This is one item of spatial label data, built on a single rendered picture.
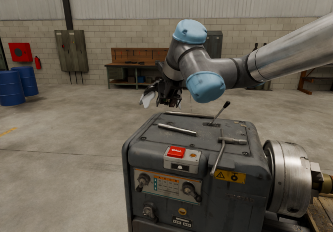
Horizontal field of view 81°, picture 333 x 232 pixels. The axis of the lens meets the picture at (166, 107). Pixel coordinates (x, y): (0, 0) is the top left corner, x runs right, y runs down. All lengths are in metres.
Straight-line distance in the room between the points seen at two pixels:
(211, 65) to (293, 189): 0.64
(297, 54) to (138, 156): 0.62
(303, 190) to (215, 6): 6.98
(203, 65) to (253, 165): 0.46
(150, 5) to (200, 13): 1.74
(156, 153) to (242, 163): 0.31
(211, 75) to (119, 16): 7.51
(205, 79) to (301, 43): 0.17
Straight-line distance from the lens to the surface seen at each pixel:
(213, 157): 0.76
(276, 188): 0.92
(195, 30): 0.47
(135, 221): 1.08
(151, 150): 0.79
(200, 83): 0.40
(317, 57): 0.40
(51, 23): 8.96
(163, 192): 0.91
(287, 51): 0.41
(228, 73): 0.45
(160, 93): 0.59
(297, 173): 0.93
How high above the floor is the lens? 1.66
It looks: 19 degrees down
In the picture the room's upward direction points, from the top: straight up
